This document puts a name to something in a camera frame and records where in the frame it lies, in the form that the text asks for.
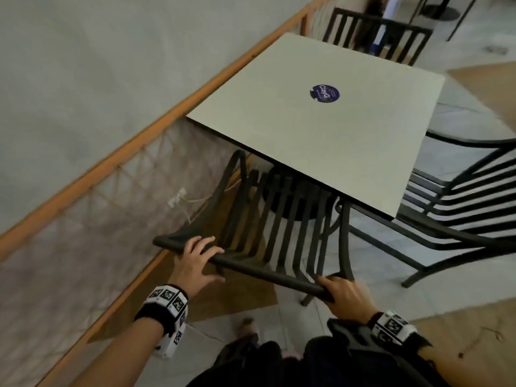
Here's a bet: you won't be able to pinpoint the person's left hand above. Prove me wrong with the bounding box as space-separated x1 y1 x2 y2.
169 236 225 299

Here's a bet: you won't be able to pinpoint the person's right hand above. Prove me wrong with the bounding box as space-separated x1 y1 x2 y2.
316 276 380 325

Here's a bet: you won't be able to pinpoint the black slatted metal chair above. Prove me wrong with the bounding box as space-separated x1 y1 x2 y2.
152 150 356 307
322 7 434 66
346 131 516 289

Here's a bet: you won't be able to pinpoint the person's left forearm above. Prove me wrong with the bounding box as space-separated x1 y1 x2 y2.
50 316 167 387

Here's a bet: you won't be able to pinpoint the left wrist marker tracker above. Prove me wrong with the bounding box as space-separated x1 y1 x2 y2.
134 284 189 358

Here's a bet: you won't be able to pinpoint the wrist marker tracker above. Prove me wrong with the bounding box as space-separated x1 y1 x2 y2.
134 284 189 358
368 310 421 348

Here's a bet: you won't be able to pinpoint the person's shoe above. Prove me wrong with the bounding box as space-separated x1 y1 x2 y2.
239 317 259 340

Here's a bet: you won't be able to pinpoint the right wrist marker tracker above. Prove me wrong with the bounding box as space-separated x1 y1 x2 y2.
368 310 421 348

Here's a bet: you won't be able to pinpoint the black round table base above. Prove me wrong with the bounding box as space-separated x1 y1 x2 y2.
419 0 481 41
262 167 338 221

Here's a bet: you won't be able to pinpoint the person's dark trousers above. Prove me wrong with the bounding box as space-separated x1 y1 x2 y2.
187 317 446 387

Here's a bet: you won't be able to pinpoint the orange wooden railing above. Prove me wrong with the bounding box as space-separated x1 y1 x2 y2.
0 0 338 387

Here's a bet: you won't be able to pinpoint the square grey table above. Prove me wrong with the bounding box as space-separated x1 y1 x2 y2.
186 32 446 221

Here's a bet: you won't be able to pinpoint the round purple sticker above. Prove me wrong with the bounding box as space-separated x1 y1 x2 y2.
309 83 340 105

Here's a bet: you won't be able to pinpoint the blue white board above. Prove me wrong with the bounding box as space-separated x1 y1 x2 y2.
372 23 388 53

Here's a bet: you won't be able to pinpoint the white plug with cable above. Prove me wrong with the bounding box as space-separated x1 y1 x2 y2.
168 188 215 224

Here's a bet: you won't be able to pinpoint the black body strap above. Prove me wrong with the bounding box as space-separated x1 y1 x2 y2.
327 317 408 365

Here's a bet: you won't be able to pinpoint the beige rope net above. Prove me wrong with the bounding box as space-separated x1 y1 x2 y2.
0 12 311 387

